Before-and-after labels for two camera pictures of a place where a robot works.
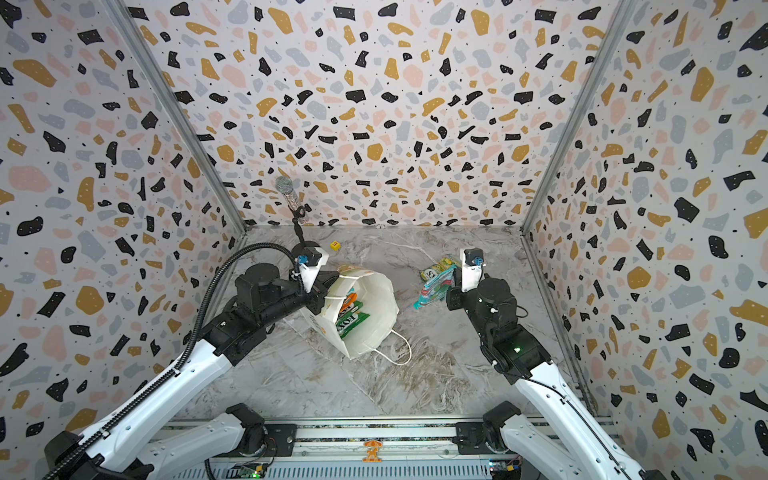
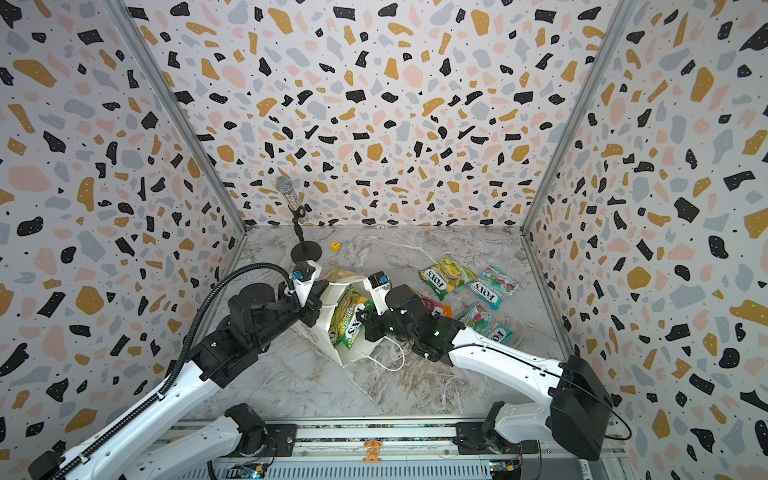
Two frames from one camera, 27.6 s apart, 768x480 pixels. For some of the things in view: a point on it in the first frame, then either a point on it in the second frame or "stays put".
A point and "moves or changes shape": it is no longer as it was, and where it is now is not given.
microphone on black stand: (285, 186) stays put
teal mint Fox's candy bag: (436, 288) moves or changes shape
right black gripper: (455, 294) to (372, 323)
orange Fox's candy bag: (349, 300) to (437, 309)
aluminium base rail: (370, 448) stays put
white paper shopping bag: (378, 300) moves or changes shape
